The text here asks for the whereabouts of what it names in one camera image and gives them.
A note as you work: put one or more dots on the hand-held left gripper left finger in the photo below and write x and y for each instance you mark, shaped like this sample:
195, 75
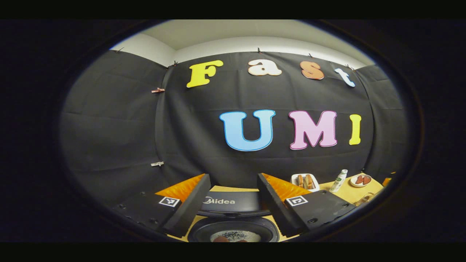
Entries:
193, 207

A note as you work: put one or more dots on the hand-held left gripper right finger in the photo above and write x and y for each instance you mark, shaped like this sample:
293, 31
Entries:
275, 207

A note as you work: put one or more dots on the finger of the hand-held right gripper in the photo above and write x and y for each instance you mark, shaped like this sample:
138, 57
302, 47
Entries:
387, 181

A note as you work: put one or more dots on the dark grey rice cooker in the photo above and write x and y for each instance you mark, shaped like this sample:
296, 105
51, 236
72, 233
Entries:
233, 203

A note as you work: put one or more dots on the red meat piece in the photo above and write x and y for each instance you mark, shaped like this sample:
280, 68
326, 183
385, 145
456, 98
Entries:
366, 179
359, 179

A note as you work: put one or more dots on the white toaster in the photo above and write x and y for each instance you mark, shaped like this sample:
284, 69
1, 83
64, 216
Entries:
294, 179

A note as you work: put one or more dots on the white round plate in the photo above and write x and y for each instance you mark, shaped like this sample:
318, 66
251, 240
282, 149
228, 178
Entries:
352, 182

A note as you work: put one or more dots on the toast bread slice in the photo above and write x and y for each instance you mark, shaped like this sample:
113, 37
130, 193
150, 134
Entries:
310, 181
300, 181

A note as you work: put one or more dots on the white milk bottle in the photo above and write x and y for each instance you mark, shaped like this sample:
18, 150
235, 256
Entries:
338, 181

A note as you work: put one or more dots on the silver clip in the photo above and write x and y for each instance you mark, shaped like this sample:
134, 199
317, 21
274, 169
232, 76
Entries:
157, 163

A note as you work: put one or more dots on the black backdrop cloth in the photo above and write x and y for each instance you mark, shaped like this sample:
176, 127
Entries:
127, 127

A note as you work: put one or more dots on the copper clip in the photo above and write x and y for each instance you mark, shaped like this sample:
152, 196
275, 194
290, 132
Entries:
158, 90

